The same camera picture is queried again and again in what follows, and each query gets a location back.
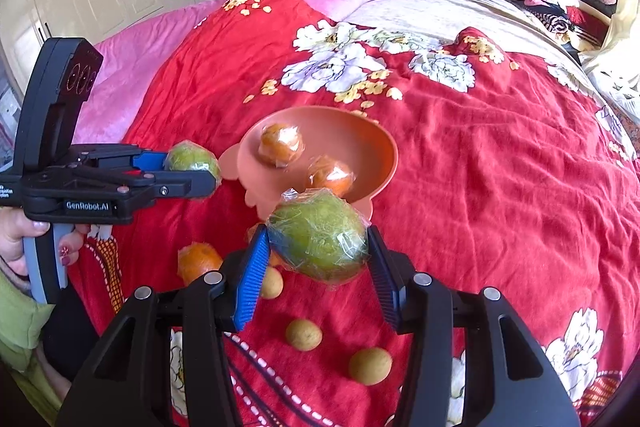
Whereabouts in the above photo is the small green orange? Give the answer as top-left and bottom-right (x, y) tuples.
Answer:
(164, 142), (222, 188)

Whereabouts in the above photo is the red floral blanket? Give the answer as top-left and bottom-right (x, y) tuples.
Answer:
(67, 0), (640, 427)

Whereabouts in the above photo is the orange plastic bowl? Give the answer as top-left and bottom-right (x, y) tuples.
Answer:
(220, 106), (399, 229)

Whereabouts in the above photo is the cream curtain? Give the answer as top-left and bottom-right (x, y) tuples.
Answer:
(580, 0), (640, 118)

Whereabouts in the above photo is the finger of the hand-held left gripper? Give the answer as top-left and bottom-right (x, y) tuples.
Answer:
(117, 168), (222, 214)
(69, 144), (170, 174)

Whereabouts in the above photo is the black white striped garment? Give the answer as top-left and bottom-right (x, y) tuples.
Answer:
(537, 14), (576, 36)

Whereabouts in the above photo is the plastic orange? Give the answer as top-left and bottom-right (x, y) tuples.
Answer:
(308, 157), (356, 198)
(258, 123), (304, 168)
(177, 243), (224, 286)

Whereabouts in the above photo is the person's left hand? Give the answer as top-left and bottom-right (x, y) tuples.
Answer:
(0, 207), (93, 280)

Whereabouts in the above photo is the dark cloth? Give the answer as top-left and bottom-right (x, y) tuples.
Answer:
(41, 279), (103, 380)

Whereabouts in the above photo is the person's left forearm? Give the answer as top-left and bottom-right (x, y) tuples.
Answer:
(0, 274), (68, 425)

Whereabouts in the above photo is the red garment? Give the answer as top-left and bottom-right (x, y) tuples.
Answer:
(567, 7), (613, 48)

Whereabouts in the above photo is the brown longan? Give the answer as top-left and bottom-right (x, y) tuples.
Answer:
(348, 347), (392, 387)
(259, 266), (284, 300)
(285, 318), (322, 352)

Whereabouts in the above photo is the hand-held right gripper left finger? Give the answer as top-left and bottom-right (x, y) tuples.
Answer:
(55, 224), (273, 427)

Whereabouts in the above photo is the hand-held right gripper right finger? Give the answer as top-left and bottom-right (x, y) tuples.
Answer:
(367, 227), (583, 427)

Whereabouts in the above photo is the large green orange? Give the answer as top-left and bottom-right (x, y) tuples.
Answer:
(266, 189), (371, 285)

